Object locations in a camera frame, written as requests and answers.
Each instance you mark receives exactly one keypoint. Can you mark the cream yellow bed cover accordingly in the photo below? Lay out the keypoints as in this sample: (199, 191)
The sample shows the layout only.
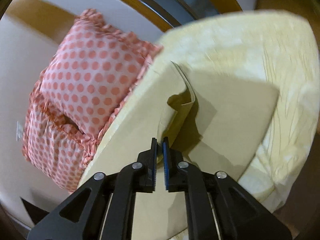
(278, 47)

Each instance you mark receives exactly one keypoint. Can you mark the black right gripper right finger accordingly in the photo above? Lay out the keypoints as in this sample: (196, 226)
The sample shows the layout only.
(217, 206)

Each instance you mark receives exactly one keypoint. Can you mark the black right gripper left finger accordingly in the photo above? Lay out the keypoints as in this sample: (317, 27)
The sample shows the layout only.
(103, 207)

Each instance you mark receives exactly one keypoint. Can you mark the pink polka dot pillow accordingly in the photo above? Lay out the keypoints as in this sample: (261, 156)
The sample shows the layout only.
(93, 70)
(54, 145)

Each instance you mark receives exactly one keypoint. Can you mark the beige khaki pants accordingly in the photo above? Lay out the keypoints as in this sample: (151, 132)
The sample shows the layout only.
(216, 121)

